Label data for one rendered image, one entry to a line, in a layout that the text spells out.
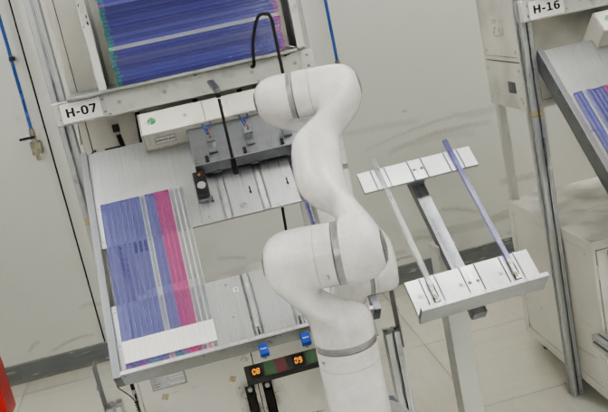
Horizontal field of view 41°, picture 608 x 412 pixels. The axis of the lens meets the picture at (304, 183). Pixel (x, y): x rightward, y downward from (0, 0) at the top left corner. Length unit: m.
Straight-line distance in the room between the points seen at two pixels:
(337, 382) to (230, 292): 0.69
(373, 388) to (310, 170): 0.43
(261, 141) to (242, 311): 0.51
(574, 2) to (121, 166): 1.48
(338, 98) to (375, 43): 2.40
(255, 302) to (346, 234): 0.74
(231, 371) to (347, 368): 0.98
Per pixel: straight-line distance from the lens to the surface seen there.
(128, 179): 2.43
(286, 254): 1.49
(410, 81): 4.12
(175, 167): 2.43
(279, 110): 1.72
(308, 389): 2.56
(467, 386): 2.44
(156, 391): 2.51
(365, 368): 1.57
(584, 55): 2.77
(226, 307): 2.18
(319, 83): 1.70
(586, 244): 2.73
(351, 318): 1.54
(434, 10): 4.14
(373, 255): 1.48
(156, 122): 2.43
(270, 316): 2.16
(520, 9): 2.70
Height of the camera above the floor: 1.54
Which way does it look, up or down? 13 degrees down
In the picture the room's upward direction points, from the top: 12 degrees counter-clockwise
